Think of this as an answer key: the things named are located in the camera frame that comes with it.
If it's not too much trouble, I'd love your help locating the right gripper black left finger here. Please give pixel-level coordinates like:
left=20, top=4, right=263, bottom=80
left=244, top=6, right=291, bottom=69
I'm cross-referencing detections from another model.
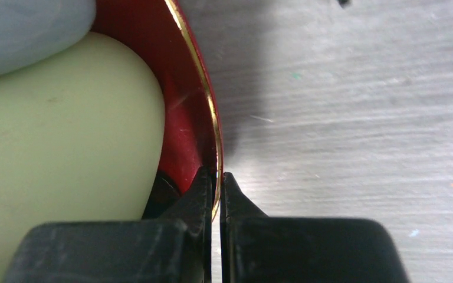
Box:
left=4, top=167, right=213, bottom=282

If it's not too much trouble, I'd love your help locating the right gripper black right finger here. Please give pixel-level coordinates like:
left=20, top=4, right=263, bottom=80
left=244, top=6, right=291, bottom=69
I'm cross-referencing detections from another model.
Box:
left=220, top=172, right=409, bottom=282

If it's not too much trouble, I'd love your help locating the red round tray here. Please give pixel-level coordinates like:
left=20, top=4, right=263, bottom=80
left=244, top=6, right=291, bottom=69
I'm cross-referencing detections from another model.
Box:
left=92, top=0, right=224, bottom=215

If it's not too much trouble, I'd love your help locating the light green cup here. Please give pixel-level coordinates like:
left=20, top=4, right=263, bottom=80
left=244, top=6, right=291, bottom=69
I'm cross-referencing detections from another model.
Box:
left=0, top=32, right=165, bottom=282

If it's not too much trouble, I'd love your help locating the grey blue cup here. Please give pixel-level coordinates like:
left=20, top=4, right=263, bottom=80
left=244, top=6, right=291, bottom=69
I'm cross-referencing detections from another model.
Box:
left=0, top=0, right=96, bottom=75

